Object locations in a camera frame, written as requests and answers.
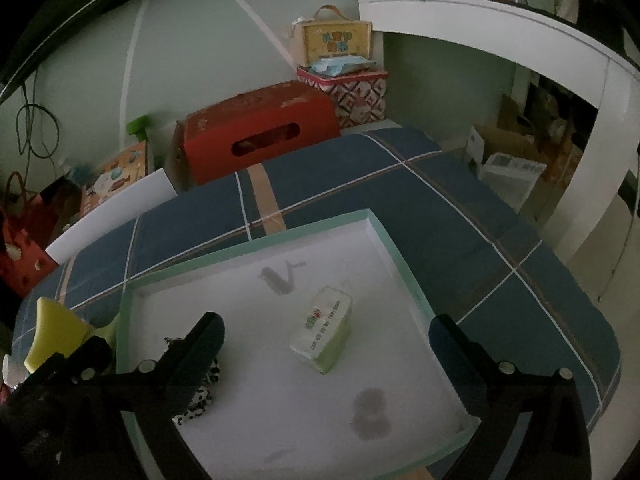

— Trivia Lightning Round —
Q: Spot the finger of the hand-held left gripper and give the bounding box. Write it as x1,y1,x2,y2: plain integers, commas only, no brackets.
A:
10,336,115,396

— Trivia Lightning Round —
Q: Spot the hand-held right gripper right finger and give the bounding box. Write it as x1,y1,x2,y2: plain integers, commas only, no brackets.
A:
429,314,593,480

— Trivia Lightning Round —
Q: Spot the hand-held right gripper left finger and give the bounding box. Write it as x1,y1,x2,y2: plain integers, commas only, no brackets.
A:
55,312,226,480

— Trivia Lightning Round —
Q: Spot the light green cloth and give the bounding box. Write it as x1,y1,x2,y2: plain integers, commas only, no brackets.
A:
22,297,121,373

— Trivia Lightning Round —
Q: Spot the black and white patterned cloth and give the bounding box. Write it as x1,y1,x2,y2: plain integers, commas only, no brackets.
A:
164,335,222,426

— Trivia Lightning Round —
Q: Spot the green tissue packet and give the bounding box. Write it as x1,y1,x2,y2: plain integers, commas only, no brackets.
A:
289,286,354,374

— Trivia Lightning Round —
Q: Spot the white tray with green rim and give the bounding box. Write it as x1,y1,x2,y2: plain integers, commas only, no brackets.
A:
116,208,482,480

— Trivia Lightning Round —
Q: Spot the red gift bag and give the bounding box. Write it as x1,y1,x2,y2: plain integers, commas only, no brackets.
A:
0,171,83,298

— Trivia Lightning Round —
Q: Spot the blue plaid bed sheet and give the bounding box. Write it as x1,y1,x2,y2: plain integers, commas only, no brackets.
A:
12,127,623,480

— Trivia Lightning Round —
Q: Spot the white board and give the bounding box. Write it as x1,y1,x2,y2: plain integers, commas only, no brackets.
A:
45,168,178,265

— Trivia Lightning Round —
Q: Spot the white appliance box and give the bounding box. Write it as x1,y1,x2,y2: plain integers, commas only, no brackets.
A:
465,127,548,211

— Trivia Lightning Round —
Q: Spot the orange illustrated box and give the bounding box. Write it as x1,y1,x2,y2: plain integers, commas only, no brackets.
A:
80,141,151,218

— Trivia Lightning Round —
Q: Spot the teal small item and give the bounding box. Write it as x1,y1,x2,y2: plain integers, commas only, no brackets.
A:
62,162,93,188

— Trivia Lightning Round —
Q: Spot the brown cardboard box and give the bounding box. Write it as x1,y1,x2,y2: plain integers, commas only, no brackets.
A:
472,95,586,186

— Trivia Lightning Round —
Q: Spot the red cardboard box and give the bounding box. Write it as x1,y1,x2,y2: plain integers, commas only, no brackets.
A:
170,81,342,192

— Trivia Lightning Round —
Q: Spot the red and white patterned tin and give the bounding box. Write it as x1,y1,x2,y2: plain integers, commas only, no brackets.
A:
296,66,390,130

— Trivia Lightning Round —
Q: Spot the light blue packet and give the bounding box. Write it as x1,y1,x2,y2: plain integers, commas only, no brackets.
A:
307,54,379,77

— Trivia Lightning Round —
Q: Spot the small yellow suitcase box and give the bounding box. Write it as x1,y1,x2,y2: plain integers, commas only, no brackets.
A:
290,6,375,68

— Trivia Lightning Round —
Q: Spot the white desk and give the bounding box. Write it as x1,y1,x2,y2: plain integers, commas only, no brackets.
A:
358,0,640,266

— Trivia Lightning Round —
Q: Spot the black cable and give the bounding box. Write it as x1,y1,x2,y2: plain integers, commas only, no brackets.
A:
15,67,61,159

